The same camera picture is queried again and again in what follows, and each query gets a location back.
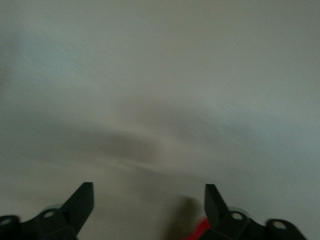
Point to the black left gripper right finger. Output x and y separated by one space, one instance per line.
232 225

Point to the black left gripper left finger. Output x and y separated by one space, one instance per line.
50 225

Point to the red chili pepper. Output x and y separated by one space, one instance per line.
200 228

